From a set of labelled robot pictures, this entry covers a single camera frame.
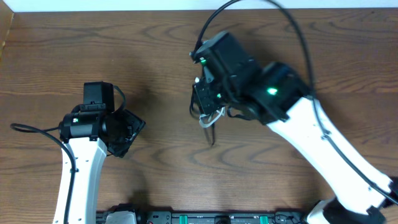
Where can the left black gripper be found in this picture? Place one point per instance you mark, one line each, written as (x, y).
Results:
(130, 130)

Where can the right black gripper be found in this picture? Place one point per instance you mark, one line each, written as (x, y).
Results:
(206, 104)

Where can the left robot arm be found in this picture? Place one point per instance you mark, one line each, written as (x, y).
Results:
(90, 133)

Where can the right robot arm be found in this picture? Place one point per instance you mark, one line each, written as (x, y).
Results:
(278, 98)

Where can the wooden side panel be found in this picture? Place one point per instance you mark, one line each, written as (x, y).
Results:
(6, 19)

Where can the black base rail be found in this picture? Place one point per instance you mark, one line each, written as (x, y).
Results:
(130, 213)

